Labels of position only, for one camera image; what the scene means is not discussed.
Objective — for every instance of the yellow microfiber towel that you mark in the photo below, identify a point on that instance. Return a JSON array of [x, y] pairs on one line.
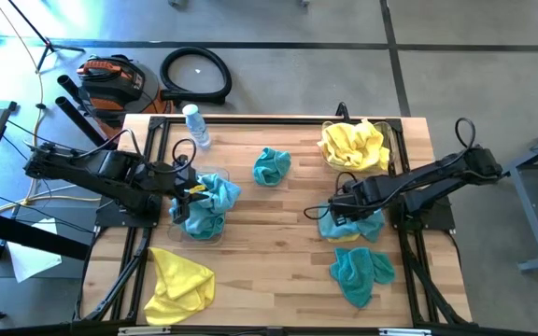
[[344, 239], [374, 140], [180, 289], [339, 149]]

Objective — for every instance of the light blue microfiber towel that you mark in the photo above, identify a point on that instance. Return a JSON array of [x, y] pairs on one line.
[[199, 224], [372, 226]]

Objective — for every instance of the black aluminium table frame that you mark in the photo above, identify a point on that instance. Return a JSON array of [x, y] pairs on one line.
[[273, 120]]

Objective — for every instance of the black vacuum wand tube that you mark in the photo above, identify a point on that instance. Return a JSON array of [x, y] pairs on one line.
[[75, 119], [70, 88]]

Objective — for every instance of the grey metal desk frame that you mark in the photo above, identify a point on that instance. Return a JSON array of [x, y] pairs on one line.
[[530, 186]]

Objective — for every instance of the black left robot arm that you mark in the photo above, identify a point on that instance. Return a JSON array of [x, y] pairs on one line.
[[87, 168]]

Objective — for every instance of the yellow cloth top right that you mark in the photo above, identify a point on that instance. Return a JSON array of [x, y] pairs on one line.
[[392, 133]]

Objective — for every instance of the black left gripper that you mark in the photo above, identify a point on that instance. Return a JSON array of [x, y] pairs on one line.
[[180, 184]]

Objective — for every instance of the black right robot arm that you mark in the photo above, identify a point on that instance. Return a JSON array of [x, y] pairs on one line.
[[437, 177]]

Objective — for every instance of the clear plastic water bottle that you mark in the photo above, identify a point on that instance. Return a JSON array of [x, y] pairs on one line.
[[197, 125]]

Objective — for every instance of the yellow tag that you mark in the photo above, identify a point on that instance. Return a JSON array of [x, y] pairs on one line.
[[197, 189]]

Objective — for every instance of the white paper sheet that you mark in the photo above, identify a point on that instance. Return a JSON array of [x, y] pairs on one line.
[[31, 254]]

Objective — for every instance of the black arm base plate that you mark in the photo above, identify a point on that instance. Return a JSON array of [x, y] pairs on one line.
[[110, 217], [442, 221]]

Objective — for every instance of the black side table frame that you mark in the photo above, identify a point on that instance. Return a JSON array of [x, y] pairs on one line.
[[26, 233]]

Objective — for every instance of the teal microfiber towel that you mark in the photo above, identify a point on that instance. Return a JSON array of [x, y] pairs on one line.
[[271, 165], [358, 275]]

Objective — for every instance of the clear plastic basket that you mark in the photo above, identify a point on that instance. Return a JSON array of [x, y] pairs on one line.
[[174, 233]]

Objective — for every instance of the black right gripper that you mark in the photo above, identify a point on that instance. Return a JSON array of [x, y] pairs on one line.
[[360, 200]]

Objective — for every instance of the orange black shop vacuum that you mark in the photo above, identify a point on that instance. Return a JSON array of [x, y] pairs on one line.
[[115, 88]]

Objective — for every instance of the silver metal bracket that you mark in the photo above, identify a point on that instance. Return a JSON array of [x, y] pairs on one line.
[[143, 331], [404, 332]]

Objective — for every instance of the black tripod stand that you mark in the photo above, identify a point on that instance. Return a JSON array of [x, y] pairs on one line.
[[47, 44]]

